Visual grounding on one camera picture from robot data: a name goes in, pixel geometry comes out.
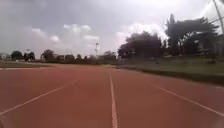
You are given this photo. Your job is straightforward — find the floodlight mast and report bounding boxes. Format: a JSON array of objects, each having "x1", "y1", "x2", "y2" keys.
[{"x1": 94, "y1": 41, "x2": 100, "y2": 57}]

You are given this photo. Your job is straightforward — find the clump of dark trees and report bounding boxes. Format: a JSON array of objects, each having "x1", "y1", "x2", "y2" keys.
[{"x1": 117, "y1": 30, "x2": 165, "y2": 60}]

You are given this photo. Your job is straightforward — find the red running track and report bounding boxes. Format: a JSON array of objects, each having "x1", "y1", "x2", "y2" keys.
[{"x1": 0, "y1": 63, "x2": 224, "y2": 128}]

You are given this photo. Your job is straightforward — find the row of trees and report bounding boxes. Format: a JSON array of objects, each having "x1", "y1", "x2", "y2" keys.
[{"x1": 0, "y1": 49, "x2": 118, "y2": 65}]

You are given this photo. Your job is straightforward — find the dark kerb strip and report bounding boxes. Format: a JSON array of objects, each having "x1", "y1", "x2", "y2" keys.
[{"x1": 114, "y1": 65, "x2": 224, "y2": 86}]

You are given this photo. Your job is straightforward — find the tall dark tree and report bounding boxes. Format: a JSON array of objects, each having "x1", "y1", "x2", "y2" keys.
[{"x1": 164, "y1": 13, "x2": 221, "y2": 58}]

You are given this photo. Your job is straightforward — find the pale track edge line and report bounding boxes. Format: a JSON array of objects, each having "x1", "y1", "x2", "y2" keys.
[{"x1": 0, "y1": 67, "x2": 43, "y2": 71}]

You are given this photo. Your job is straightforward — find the grass infield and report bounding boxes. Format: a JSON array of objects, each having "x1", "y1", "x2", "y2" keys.
[{"x1": 0, "y1": 60, "x2": 51, "y2": 69}]

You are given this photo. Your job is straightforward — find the pole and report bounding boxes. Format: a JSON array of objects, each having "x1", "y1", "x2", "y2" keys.
[{"x1": 212, "y1": 0, "x2": 224, "y2": 35}]

